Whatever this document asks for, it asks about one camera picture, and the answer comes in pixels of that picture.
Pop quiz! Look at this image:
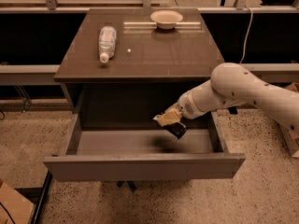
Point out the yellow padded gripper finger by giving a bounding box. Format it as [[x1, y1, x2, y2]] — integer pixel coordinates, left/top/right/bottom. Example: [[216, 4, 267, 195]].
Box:
[[153, 107, 182, 127]]

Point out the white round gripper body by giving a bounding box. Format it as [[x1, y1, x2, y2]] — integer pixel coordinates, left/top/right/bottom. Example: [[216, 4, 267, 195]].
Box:
[[178, 91, 205, 119]]

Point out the black rxbar chocolate wrapper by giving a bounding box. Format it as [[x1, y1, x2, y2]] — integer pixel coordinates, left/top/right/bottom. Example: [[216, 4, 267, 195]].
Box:
[[164, 122, 187, 139]]

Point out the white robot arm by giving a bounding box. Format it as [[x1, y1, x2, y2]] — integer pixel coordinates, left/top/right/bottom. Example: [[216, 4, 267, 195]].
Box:
[[154, 63, 299, 138]]

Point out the grey drawer cabinet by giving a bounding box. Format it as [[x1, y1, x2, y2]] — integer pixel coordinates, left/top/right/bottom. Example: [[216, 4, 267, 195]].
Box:
[[53, 7, 233, 130]]

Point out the open grey top drawer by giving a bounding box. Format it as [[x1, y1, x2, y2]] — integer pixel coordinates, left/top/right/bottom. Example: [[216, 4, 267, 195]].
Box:
[[43, 112, 246, 182]]

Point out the white paper bowl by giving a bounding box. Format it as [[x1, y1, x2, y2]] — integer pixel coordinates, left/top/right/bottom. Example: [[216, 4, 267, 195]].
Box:
[[150, 10, 183, 30]]

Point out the clear plastic water bottle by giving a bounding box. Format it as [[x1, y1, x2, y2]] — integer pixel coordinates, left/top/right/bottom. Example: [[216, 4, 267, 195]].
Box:
[[98, 26, 117, 63]]

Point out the cardboard box bottom left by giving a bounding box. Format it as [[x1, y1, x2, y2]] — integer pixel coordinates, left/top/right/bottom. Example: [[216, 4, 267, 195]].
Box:
[[0, 180, 34, 224]]

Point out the black metal floor frame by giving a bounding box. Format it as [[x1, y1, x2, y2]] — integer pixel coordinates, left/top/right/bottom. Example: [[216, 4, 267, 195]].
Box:
[[17, 172, 52, 224]]

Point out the grey horizontal rail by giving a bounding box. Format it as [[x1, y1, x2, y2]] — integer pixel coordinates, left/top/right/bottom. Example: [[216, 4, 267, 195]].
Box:
[[0, 64, 59, 86]]

